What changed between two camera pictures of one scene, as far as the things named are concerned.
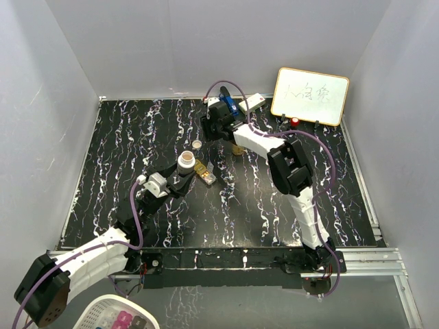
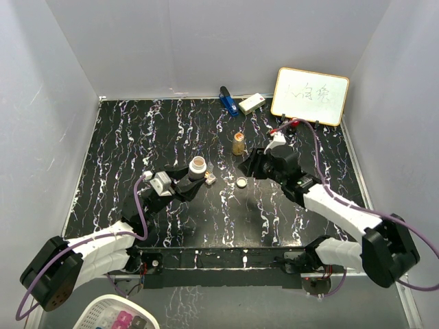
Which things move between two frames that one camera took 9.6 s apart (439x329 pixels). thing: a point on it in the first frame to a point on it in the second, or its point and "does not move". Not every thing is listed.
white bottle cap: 197,144 to 241,181
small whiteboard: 310,96 does not move
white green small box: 252,103 does not move
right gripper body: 212,129 to 264,166
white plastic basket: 114,311 does not move
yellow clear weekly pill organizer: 205,173 does not move
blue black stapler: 225,96 does not move
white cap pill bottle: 186,162 to 197,168
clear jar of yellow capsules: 237,150 does not move
